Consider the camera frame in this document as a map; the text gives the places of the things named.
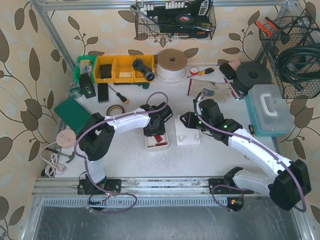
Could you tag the white parts tray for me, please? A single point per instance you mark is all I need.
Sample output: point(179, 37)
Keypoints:
point(150, 143)

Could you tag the black pipe fitting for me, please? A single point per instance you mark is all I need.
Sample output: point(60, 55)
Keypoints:
point(138, 65)

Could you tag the red large spring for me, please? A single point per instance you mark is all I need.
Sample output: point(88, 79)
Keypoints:
point(158, 139)

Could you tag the black yellow handled screwdriver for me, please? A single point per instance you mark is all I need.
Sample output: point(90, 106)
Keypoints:
point(121, 97)

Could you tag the round beige power socket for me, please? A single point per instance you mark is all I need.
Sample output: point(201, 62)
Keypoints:
point(66, 138)

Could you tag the black sanding block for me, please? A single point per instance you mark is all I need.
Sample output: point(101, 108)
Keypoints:
point(228, 71)

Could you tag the hammer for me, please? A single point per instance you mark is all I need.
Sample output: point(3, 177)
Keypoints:
point(70, 157)

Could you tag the yellow storage bin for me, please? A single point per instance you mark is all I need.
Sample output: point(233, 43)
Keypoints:
point(122, 69)

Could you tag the white peg base plate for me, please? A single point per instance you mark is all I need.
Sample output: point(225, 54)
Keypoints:
point(186, 136)

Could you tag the yellow black small screwdriver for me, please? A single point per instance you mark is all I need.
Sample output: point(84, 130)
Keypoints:
point(206, 71)

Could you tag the black rubber disc spool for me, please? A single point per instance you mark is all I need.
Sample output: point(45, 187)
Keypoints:
point(249, 74)

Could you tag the clear glass jar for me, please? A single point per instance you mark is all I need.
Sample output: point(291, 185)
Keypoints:
point(75, 90)

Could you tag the red handled tool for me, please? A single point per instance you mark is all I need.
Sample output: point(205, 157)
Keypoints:
point(235, 92)

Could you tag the black wire basket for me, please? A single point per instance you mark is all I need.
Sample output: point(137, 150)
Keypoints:
point(294, 56)
point(167, 20)

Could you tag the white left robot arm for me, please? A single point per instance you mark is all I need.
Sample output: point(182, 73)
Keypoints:
point(94, 139)

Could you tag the black electrical tape roll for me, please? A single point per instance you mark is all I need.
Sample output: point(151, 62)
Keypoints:
point(184, 19)

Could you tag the green storage bin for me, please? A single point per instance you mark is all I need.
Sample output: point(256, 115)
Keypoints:
point(84, 65)

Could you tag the brown tape roll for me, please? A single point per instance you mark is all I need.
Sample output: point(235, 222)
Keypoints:
point(115, 110)

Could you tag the orange handled pliers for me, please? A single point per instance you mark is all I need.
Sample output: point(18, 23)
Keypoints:
point(264, 28)

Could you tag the clear teal toolbox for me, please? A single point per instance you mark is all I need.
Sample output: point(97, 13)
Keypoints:
point(268, 112)

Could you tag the white cable spool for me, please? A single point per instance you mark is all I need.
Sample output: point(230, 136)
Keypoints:
point(171, 66)

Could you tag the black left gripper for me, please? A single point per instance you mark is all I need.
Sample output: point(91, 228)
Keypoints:
point(154, 128)

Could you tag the black box in bin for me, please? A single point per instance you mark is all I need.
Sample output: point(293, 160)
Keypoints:
point(105, 71)

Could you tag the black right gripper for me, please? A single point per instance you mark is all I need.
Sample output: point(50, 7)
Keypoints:
point(197, 121)

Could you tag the beige work glove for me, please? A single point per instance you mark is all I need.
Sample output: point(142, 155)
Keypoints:
point(218, 91)

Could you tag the red white tape roll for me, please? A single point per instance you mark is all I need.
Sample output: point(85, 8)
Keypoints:
point(194, 70)

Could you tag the black aluminium extrusion profile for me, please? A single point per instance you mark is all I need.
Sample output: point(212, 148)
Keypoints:
point(103, 93)

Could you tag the small black screwdriver right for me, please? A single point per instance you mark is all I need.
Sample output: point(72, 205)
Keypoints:
point(251, 130)

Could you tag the black green battery box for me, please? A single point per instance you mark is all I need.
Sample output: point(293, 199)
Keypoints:
point(86, 86)

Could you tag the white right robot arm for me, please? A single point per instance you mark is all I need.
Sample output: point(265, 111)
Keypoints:
point(287, 182)

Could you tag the black wire basket right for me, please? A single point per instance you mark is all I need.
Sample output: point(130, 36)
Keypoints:
point(294, 56)

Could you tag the black wire basket centre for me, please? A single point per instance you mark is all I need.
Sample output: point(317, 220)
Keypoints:
point(167, 20)

